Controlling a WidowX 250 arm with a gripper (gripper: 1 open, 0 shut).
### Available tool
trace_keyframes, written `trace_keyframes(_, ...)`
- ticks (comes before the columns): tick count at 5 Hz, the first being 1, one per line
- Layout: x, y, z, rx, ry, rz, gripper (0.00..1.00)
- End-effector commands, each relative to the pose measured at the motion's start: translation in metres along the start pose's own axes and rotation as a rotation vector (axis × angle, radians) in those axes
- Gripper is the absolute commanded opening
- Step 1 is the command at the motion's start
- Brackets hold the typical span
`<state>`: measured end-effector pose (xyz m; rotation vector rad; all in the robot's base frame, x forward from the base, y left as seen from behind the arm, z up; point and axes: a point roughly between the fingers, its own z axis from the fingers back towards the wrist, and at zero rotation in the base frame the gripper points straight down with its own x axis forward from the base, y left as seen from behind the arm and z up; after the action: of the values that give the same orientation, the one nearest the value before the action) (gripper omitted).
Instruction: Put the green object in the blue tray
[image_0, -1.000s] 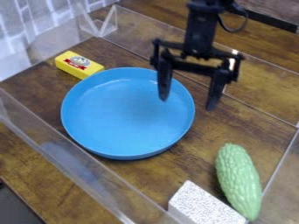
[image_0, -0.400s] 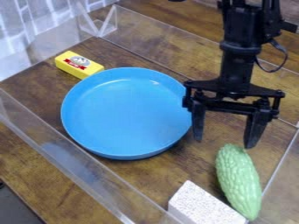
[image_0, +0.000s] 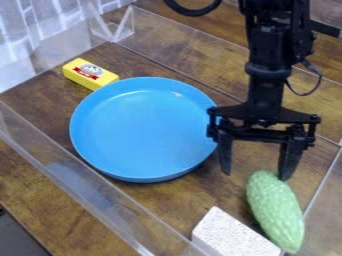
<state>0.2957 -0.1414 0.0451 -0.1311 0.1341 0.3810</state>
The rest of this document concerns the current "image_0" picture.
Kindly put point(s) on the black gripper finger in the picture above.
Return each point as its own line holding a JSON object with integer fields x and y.
{"x": 225, "y": 150}
{"x": 291, "y": 155}

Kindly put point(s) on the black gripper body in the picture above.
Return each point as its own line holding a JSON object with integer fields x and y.
{"x": 261, "y": 119}

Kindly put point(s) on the green bitter gourd toy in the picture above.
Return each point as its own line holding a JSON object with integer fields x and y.
{"x": 276, "y": 208}

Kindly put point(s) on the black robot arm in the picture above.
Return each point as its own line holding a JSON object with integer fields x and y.
{"x": 281, "y": 42}

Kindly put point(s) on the blue round tray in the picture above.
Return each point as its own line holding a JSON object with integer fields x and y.
{"x": 140, "y": 129}

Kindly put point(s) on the white speckled foam block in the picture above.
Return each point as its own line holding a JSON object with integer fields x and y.
{"x": 224, "y": 236}

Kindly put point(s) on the black baseboard strip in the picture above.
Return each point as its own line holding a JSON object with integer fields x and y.
{"x": 327, "y": 29}

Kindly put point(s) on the yellow rectangular box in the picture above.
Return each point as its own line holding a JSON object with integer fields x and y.
{"x": 88, "y": 74}

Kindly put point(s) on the clear acrylic enclosure wall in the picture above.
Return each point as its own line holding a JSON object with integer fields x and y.
{"x": 84, "y": 214}

